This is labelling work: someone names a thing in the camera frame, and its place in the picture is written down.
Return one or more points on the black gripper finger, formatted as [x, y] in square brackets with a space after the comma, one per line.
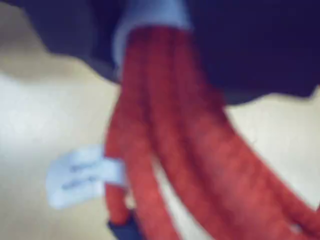
[250, 50]
[75, 30]

